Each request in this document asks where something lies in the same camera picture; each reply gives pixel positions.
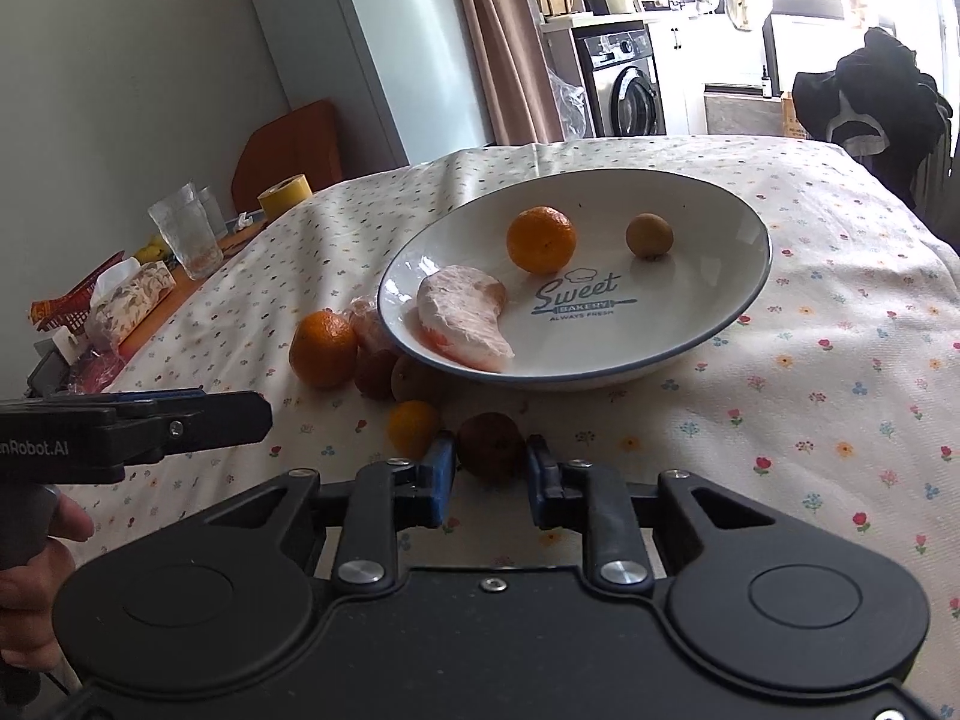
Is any cardboard box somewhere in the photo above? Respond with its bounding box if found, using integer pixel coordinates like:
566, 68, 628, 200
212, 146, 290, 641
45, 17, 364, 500
781, 93, 807, 140

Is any floral tissue pack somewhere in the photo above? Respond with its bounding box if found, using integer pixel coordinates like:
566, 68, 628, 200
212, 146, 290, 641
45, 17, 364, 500
85, 257, 176, 351

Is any white bowl blue rim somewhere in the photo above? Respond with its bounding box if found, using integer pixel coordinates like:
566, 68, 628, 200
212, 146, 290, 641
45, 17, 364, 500
377, 169, 771, 390

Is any brown longan fruit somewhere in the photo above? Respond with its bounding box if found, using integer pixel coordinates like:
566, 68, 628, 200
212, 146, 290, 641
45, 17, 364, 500
625, 213, 674, 260

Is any silver washing machine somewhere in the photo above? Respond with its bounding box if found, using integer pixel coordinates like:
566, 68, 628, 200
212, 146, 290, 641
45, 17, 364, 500
573, 20, 667, 137

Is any red strawberry like fruit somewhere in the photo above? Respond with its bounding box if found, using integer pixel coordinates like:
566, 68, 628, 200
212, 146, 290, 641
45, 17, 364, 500
353, 349, 398, 401

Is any pink brown curtain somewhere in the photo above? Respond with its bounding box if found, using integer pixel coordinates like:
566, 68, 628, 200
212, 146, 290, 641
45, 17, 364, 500
460, 0, 563, 146

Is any orange chair back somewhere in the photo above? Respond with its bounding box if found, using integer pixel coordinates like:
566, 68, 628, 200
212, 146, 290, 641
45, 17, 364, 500
231, 99, 345, 211

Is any yellow tape roll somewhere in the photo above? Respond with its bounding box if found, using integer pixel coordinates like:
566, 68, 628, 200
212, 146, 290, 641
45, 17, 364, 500
257, 174, 313, 223

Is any peeled pomelo wedge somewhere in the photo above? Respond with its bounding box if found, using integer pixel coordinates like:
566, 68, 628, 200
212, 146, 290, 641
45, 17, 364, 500
416, 265, 514, 372

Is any floral white tablecloth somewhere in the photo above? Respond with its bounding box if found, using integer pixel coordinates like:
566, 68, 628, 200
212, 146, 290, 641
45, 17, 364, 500
73, 137, 958, 718

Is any person left hand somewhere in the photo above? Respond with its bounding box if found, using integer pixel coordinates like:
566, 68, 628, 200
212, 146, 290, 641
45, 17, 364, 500
0, 496, 94, 671

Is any small orange kumquat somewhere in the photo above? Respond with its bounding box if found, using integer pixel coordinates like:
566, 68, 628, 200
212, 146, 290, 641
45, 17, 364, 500
387, 400, 443, 460

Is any black clothes pile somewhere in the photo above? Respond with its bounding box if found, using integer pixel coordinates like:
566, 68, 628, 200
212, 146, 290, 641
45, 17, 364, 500
793, 28, 953, 210

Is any yellow green fruit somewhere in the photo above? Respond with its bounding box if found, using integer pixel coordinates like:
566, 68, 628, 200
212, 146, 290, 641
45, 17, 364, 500
135, 234, 172, 265

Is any pomelo piece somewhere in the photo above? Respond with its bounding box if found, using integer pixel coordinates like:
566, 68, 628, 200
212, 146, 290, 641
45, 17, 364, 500
345, 298, 398, 355

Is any dark red small fruit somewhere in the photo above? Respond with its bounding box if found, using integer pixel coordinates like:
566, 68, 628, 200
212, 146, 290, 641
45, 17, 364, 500
455, 411, 527, 488

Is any red plastic basket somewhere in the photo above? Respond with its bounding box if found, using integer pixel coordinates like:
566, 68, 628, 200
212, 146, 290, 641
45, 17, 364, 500
28, 250, 124, 335

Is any large orange mandarin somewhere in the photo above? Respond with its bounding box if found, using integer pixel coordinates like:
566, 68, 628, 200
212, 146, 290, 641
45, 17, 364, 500
506, 205, 578, 275

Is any white refrigerator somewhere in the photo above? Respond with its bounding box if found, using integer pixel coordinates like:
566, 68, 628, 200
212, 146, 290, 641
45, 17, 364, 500
252, 0, 493, 177

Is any clear drinking glass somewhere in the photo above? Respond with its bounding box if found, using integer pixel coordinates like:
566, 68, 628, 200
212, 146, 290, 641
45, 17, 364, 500
148, 184, 223, 281

